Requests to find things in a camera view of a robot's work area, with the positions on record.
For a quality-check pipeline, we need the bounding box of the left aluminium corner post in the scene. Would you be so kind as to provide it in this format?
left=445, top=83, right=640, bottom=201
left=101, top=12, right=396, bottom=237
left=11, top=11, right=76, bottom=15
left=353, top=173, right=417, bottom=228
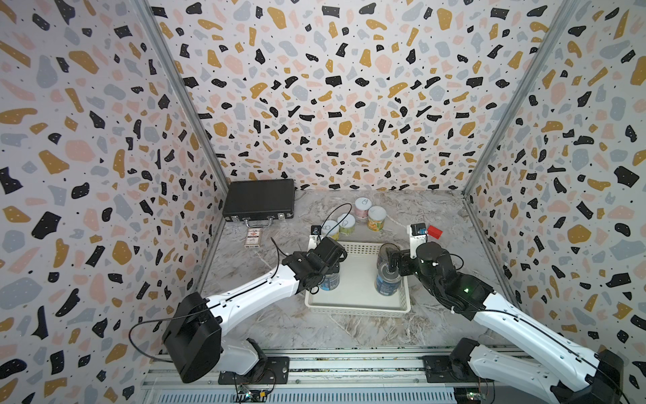
left=131, top=0, right=228, bottom=195

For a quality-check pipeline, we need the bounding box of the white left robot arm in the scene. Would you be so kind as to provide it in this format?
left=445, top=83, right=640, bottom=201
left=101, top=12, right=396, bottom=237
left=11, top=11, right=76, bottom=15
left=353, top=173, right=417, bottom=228
left=163, top=237, right=348, bottom=384

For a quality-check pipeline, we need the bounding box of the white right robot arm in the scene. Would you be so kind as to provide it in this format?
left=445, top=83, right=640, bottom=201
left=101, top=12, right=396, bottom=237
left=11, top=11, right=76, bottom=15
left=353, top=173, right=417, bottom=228
left=386, top=242, right=627, bottom=403

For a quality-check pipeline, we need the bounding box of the aluminium corner post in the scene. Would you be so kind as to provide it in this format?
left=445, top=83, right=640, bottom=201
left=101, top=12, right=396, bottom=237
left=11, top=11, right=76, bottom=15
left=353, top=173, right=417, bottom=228
left=131, top=0, right=228, bottom=195
left=463, top=0, right=580, bottom=202

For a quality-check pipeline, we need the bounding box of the green peach can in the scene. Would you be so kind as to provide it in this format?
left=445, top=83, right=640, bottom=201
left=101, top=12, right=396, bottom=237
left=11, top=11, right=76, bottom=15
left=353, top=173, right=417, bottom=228
left=368, top=205, right=388, bottom=232

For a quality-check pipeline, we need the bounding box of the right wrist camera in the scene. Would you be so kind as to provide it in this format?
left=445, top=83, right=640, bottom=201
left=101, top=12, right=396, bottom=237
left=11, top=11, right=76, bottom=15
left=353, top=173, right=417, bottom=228
left=407, top=222, right=427, bottom=259

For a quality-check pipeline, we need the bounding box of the white plastic basket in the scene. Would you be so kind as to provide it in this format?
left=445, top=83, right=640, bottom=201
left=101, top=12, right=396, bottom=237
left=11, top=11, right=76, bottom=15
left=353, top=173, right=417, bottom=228
left=304, top=242, right=411, bottom=317

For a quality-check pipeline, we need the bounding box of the black briefcase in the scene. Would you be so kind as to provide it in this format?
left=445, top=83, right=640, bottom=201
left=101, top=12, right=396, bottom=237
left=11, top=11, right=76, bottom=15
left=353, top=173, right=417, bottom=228
left=222, top=178, right=295, bottom=222

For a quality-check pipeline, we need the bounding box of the pink small can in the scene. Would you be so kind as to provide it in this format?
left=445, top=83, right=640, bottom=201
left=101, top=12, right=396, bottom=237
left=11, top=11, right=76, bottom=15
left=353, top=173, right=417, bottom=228
left=353, top=197, right=373, bottom=222

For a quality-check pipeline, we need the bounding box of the dark tomato tin can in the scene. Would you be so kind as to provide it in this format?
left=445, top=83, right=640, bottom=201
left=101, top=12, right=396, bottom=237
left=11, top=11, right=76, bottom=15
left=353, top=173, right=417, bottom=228
left=377, top=242, right=400, bottom=281

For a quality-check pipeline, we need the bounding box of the red rectangular block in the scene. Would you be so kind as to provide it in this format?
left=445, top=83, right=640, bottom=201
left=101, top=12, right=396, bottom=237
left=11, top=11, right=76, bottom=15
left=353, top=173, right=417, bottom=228
left=427, top=225, right=443, bottom=240

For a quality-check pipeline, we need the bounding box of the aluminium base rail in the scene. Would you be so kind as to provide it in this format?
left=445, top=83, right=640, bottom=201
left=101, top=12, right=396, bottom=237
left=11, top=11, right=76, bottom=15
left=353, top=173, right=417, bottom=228
left=135, top=347, right=539, bottom=403

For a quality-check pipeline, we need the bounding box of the right aluminium corner post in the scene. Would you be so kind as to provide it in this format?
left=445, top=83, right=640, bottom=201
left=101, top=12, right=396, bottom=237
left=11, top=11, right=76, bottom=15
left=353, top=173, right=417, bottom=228
left=463, top=0, right=580, bottom=202

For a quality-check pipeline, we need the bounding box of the playing card box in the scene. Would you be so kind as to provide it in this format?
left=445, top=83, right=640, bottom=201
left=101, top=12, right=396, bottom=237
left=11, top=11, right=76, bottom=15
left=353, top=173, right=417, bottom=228
left=245, top=228, right=262, bottom=248

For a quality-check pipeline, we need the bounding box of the yellow pineapple small can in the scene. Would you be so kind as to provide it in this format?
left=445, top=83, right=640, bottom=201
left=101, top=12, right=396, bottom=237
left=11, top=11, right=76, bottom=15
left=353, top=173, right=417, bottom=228
left=321, top=220, right=340, bottom=240

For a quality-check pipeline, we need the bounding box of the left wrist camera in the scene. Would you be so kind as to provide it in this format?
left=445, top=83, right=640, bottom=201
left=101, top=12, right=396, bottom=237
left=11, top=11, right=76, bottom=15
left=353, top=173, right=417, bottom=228
left=308, top=225, right=322, bottom=249

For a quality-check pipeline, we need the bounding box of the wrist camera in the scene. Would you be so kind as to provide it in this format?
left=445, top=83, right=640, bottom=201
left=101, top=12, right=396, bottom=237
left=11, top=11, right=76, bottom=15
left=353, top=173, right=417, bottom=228
left=407, top=222, right=427, bottom=259
left=308, top=225, right=322, bottom=249

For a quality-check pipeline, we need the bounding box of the light green small can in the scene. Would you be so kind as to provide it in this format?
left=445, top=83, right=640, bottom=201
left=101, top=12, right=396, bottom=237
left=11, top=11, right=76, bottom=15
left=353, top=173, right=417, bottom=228
left=337, top=213, right=356, bottom=236

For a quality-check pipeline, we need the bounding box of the blue tin can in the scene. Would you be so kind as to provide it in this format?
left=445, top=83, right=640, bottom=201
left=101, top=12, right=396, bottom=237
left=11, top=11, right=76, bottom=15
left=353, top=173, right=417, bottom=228
left=318, top=271, right=341, bottom=291
left=375, top=270, right=401, bottom=296

